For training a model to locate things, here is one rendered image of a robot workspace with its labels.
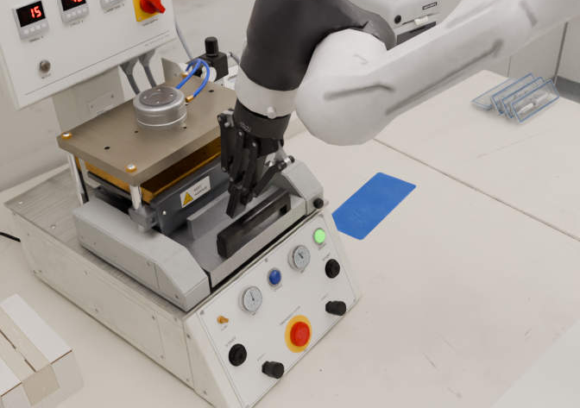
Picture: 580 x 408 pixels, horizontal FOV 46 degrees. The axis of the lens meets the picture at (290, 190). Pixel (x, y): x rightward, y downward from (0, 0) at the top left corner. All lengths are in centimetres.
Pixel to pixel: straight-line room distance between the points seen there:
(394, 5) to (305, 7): 117
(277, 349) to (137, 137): 40
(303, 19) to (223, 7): 110
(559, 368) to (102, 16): 90
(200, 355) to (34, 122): 83
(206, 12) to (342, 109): 115
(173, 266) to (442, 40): 50
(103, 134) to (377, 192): 67
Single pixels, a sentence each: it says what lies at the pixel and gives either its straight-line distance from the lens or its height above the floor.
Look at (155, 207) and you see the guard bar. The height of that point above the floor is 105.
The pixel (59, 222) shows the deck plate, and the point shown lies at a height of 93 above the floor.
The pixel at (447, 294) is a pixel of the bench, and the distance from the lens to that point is 129.
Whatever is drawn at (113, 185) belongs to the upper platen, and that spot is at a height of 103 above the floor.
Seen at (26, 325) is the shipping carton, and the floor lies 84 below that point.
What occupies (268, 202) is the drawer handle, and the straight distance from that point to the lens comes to 105.
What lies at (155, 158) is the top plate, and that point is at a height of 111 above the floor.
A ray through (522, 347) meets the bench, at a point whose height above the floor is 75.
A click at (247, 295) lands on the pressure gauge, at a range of 105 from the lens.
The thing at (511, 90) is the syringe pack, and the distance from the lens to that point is 187.
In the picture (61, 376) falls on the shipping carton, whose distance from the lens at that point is 115.
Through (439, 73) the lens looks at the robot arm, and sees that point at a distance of 71.
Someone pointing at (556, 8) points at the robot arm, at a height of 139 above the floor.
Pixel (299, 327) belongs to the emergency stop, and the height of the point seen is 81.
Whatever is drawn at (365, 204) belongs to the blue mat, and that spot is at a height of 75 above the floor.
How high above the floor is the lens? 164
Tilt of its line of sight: 36 degrees down
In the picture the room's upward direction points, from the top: 3 degrees counter-clockwise
